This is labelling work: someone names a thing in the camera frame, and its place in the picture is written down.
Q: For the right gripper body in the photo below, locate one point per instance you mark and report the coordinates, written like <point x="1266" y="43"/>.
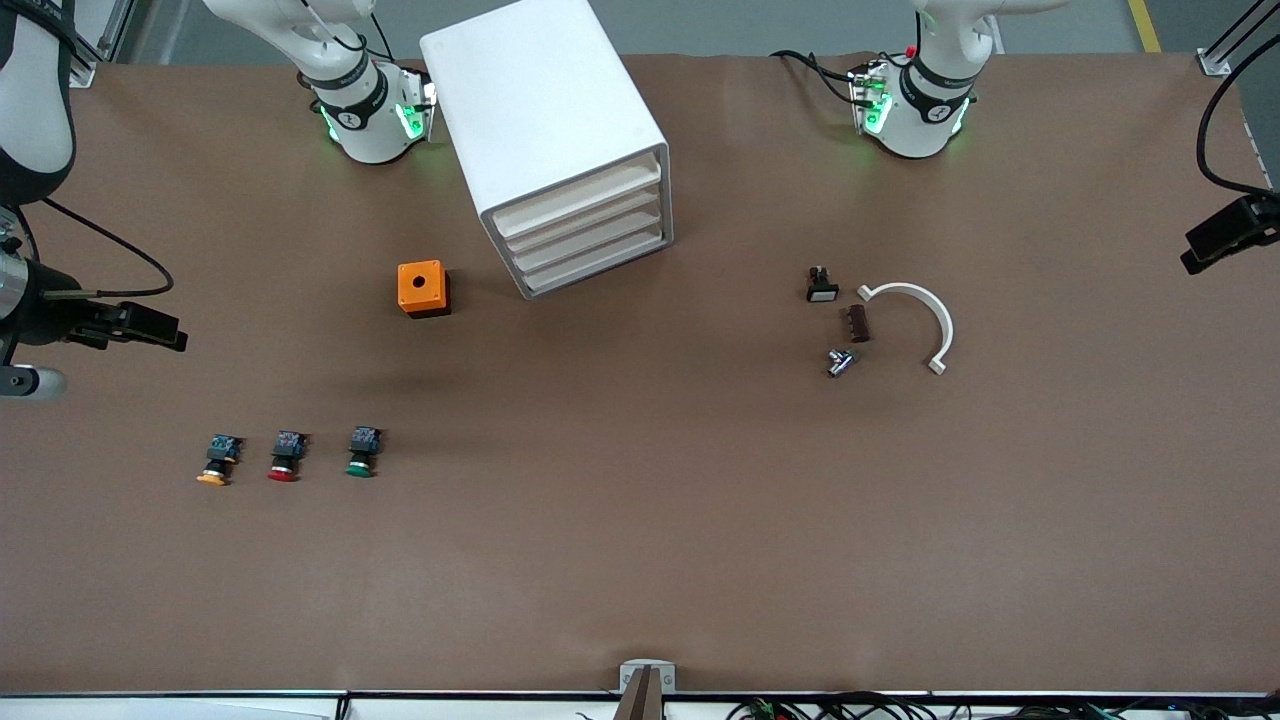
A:
<point x="52" y="312"/>

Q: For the green push button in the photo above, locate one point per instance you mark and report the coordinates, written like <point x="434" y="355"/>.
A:
<point x="362" y="452"/>

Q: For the white plastic drawer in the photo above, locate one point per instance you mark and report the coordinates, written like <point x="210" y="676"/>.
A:
<point x="585" y="221"/>
<point x="590" y="245"/>
<point x="595" y="268"/>
<point x="580" y="197"/>

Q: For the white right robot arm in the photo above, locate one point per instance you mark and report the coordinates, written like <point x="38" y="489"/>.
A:
<point x="360" y="110"/>

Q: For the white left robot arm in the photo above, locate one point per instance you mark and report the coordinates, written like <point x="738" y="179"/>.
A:
<point x="920" y="115"/>

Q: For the yellow push button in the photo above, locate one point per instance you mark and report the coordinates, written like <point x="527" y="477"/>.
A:
<point x="215" y="462"/>

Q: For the red push button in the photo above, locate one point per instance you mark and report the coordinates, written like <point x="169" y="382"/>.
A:
<point x="287" y="455"/>

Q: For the white drawer cabinet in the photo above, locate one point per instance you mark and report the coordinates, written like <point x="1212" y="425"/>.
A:
<point x="540" y="100"/>

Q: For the brown terminal block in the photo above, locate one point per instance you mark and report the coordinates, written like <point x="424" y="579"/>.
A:
<point x="856" y="323"/>

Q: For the silver metal connector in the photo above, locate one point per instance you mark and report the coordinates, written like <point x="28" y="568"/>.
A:
<point x="840" y="361"/>

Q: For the aluminium frame profile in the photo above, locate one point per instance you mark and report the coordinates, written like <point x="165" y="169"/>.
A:
<point x="100" y="40"/>
<point x="1225" y="50"/>

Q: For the orange button enclosure box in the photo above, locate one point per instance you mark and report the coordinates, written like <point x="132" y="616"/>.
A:
<point x="420" y="285"/>

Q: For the white curved plastic bracket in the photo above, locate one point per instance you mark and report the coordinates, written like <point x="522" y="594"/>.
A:
<point x="935" y="310"/>

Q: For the black switch with white face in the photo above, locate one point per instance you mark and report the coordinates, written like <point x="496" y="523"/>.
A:
<point x="821" y="287"/>

